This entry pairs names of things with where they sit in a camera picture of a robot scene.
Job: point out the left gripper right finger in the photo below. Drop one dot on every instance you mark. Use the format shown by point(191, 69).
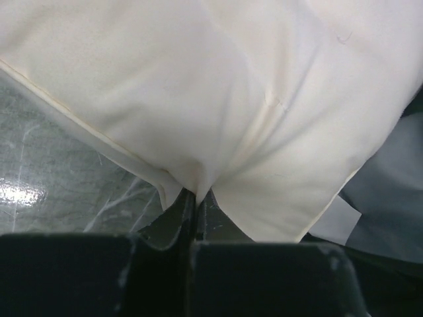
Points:
point(240, 278)

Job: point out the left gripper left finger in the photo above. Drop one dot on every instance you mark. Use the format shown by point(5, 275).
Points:
point(135, 274)

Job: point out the grey pillowcase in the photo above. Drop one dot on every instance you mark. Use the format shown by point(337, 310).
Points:
point(378, 214)

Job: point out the cream white pillow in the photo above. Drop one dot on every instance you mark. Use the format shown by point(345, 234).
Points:
point(271, 105)

